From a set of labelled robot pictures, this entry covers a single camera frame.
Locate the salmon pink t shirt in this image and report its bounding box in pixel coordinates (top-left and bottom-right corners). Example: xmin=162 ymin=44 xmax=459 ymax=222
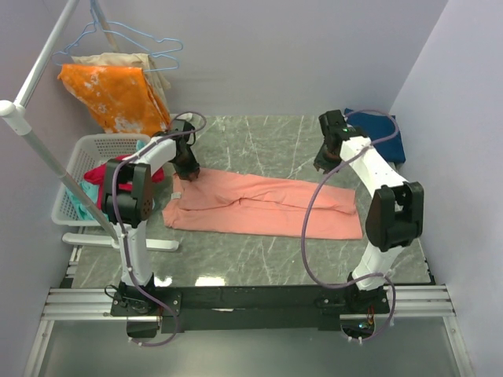
xmin=163 ymin=168 xmax=362 ymax=240

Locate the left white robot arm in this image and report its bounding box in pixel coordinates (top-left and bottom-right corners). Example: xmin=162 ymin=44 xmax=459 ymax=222
xmin=101 ymin=119 xmax=200 ymax=316

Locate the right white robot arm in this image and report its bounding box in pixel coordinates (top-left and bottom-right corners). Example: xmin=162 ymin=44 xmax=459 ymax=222
xmin=314 ymin=110 xmax=424 ymax=313

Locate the folded blue t shirt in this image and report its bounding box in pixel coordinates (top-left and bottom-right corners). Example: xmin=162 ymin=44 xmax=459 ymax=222
xmin=348 ymin=112 xmax=406 ymax=165

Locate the beige cloth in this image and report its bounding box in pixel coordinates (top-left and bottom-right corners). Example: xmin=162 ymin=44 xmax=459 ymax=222
xmin=72 ymin=53 xmax=171 ymax=91

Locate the orange white cloth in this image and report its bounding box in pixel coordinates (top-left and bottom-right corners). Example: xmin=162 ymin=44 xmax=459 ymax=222
xmin=58 ymin=64 xmax=171 ymax=137

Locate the white laundry basket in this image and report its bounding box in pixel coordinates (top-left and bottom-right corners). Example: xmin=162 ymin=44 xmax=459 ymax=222
xmin=51 ymin=134 xmax=150 ymax=227

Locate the teal t shirt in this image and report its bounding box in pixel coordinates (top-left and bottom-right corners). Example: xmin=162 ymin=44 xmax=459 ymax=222
xmin=66 ymin=140 xmax=147 ymax=220

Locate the wooden stick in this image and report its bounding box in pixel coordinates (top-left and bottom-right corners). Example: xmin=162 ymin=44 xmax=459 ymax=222
xmin=91 ymin=0 xmax=119 ymax=53

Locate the black base beam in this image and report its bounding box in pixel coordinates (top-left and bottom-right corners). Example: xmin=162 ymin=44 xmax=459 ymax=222
xmin=110 ymin=285 xmax=392 ymax=333

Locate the blue wire hanger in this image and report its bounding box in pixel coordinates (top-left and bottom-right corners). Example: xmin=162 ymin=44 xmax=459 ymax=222
xmin=62 ymin=21 xmax=183 ymax=54
xmin=50 ymin=40 xmax=184 ymax=73

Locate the aluminium rail frame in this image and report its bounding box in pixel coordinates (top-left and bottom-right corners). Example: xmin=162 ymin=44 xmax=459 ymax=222
xmin=24 ymin=285 xmax=475 ymax=376

